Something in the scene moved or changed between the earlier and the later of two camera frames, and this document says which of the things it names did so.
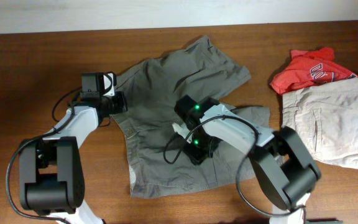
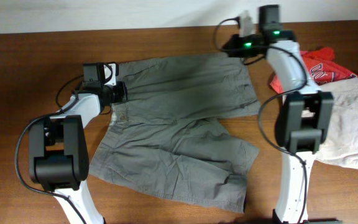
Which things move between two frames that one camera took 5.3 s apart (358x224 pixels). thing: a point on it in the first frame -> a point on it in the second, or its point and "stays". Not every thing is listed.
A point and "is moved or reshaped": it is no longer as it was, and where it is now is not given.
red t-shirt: (310, 67) stays
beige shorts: (338, 120) stays
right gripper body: (201, 145) -> (243, 46)
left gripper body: (114, 104) -> (115, 93)
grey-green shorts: (158, 167) is moved or reshaped
